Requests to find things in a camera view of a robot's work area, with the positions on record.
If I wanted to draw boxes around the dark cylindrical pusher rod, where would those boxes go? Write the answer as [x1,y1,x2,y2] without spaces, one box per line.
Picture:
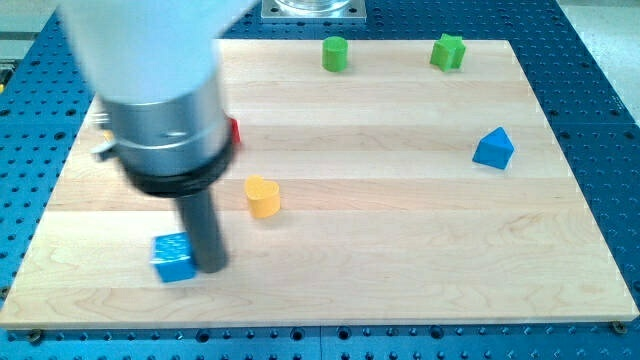
[175,190,228,273]

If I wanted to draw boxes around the blue triangular prism block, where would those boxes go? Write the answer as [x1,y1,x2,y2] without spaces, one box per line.
[472,127,515,170]

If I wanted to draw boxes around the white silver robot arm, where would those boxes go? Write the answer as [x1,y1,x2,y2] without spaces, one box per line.
[59,0,255,198]

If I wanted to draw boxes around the red block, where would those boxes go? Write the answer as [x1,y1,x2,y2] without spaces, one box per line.
[229,118,242,145]

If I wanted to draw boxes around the blue cube block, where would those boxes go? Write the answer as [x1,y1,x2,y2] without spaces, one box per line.
[150,232,197,283]

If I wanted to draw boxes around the light wooden board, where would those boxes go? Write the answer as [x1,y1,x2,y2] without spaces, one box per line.
[1,40,639,329]

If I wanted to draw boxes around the green star block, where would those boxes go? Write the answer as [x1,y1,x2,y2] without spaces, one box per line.
[429,33,466,72]

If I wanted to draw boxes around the yellow heart block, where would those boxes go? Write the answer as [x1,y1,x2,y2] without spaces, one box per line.
[244,175,281,218]

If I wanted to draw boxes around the green cylinder block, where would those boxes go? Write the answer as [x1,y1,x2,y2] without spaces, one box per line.
[322,36,348,72]

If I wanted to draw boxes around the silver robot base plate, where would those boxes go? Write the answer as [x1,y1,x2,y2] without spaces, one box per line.
[260,0,367,23]

